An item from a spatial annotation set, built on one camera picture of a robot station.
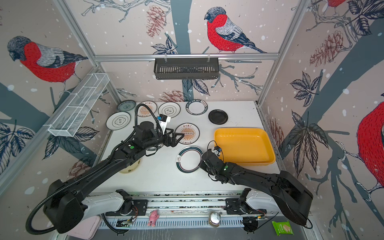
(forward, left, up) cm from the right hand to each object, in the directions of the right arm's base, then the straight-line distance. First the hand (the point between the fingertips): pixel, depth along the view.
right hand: (197, 163), depth 84 cm
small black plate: (+39, -14, -3) cm, 41 cm away
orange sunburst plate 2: (+43, +47, -3) cm, 64 cm away
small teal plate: (+48, +61, -1) cm, 78 cm away
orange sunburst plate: (+25, +6, -4) cm, 26 cm away
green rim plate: (+49, +3, -3) cm, 49 cm away
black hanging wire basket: (+62, +11, +24) cm, 67 cm away
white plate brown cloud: (+46, +25, -3) cm, 52 cm away
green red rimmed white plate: (+4, +6, -3) cm, 8 cm away
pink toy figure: (-26, +20, -2) cm, 33 cm away
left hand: (+7, +9, +21) cm, 24 cm away
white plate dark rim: (+32, +62, -2) cm, 70 cm away
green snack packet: (-27, -41, -5) cm, 49 cm away
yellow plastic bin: (+16, -34, -8) cm, 39 cm away
